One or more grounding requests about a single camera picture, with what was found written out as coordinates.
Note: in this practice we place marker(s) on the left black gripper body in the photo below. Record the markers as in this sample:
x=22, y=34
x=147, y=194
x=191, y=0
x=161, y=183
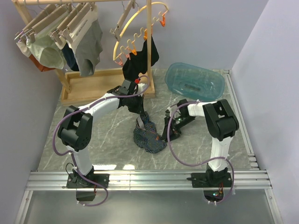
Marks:
x=133, y=104

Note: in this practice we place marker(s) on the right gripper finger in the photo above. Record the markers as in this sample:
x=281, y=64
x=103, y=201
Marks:
x=175, y=133
x=164, y=134

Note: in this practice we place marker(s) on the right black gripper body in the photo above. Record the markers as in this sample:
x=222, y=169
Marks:
x=180, y=122

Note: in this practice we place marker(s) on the navy striped underwear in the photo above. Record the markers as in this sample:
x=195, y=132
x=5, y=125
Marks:
x=145, y=135

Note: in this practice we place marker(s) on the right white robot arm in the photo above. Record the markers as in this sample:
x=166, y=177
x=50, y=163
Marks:
x=221, y=123

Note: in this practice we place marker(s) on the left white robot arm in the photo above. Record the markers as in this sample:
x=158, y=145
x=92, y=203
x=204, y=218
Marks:
x=75, y=128

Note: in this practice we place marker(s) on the black hanging underwear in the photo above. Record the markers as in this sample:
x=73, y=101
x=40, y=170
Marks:
x=138, y=63

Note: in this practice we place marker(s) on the empty beige clip hanger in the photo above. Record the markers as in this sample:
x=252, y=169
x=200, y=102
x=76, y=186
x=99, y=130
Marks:
x=116, y=31

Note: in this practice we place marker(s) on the grey hanging underwear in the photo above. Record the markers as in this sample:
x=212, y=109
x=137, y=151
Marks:
x=86, y=43

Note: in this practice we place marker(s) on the dark blue hanging underwear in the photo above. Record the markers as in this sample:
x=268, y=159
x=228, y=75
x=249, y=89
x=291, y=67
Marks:
x=70, y=58

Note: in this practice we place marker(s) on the beige hanger with grey underwear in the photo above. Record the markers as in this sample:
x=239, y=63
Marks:
x=67, y=27

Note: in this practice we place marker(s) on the orange hanging underwear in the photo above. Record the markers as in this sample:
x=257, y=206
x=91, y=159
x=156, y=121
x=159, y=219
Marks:
x=38, y=65

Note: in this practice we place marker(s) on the light green hanging underwear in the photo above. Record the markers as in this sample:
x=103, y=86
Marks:
x=45, y=51

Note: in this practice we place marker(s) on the beige hanger with green underwear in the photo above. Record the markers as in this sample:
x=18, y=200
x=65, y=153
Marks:
x=47, y=16

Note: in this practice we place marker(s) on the blue plastic basin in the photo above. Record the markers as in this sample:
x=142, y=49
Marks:
x=194, y=82

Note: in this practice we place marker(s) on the wooden clothes rack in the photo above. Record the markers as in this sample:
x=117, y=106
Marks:
x=78, y=90

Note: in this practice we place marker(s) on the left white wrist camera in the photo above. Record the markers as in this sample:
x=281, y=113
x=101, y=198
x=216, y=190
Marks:
x=140, y=87

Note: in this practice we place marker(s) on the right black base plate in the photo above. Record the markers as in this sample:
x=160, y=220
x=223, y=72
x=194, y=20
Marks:
x=199, y=179

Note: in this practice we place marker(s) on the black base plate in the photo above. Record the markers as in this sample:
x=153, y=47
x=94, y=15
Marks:
x=199, y=179
x=75, y=181

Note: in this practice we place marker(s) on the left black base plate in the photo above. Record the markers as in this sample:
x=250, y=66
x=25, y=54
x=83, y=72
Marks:
x=75, y=181

